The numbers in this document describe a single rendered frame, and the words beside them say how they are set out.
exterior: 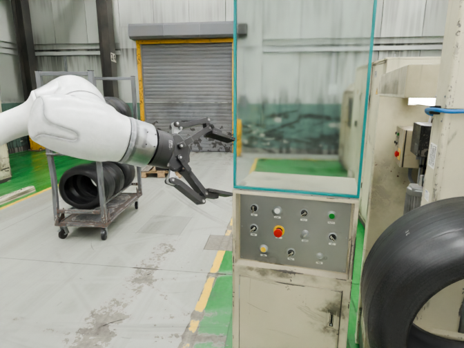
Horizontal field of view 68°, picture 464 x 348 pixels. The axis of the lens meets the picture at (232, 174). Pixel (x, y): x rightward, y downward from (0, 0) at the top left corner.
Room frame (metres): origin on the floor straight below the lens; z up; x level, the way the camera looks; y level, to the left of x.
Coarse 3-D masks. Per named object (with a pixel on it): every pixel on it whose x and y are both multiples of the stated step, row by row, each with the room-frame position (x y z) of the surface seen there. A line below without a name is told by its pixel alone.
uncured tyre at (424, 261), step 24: (408, 216) 0.86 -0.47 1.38; (432, 216) 0.78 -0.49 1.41; (456, 216) 0.73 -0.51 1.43; (384, 240) 0.85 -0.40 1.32; (408, 240) 0.74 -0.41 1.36; (432, 240) 0.69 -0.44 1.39; (456, 240) 0.67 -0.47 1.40; (384, 264) 0.75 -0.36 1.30; (408, 264) 0.69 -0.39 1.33; (432, 264) 0.66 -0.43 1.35; (456, 264) 0.64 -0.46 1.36; (360, 288) 0.89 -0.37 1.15; (384, 288) 0.71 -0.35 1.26; (408, 288) 0.67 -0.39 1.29; (432, 288) 0.65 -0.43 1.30; (384, 312) 0.69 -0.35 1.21; (408, 312) 0.66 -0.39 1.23; (384, 336) 0.68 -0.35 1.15; (408, 336) 0.66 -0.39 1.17; (432, 336) 0.89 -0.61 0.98
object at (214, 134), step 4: (208, 132) 0.80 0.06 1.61; (212, 132) 0.79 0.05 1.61; (216, 132) 0.80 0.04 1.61; (208, 136) 0.81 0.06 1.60; (212, 136) 0.81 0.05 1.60; (216, 136) 0.80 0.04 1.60; (220, 136) 0.80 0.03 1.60; (224, 136) 0.81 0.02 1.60; (228, 136) 0.81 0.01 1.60; (220, 140) 0.83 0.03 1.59; (224, 140) 0.83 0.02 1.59; (228, 140) 0.83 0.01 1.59; (232, 140) 0.83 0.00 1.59
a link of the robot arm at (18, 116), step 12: (48, 84) 0.71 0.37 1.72; (60, 84) 0.70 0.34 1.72; (72, 84) 0.70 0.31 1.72; (84, 84) 0.71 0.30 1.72; (36, 96) 0.68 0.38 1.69; (12, 108) 0.69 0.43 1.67; (24, 108) 0.68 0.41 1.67; (0, 120) 0.66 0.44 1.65; (12, 120) 0.67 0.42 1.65; (24, 120) 0.67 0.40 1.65; (0, 132) 0.65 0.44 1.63; (12, 132) 0.66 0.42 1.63; (24, 132) 0.68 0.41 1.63; (0, 144) 0.65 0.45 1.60
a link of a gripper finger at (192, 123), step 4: (192, 120) 0.77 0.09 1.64; (196, 120) 0.77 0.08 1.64; (200, 120) 0.78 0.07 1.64; (204, 120) 0.79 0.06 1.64; (208, 120) 0.80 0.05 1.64; (176, 124) 0.73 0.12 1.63; (180, 124) 0.74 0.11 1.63; (184, 124) 0.75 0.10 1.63; (188, 124) 0.76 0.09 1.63; (192, 124) 0.76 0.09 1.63; (196, 124) 0.77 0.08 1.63; (200, 124) 0.79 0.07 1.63; (184, 128) 0.77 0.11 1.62
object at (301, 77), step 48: (240, 0) 1.52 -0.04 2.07; (288, 0) 1.47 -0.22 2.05; (336, 0) 1.42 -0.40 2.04; (240, 48) 1.52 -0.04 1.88; (288, 48) 1.47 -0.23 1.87; (336, 48) 1.41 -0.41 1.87; (240, 96) 1.52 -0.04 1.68; (288, 96) 1.46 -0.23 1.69; (336, 96) 1.41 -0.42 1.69; (240, 144) 1.52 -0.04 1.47; (288, 144) 1.46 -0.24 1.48; (336, 144) 1.40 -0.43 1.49; (288, 192) 1.45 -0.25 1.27; (336, 192) 1.40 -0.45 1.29
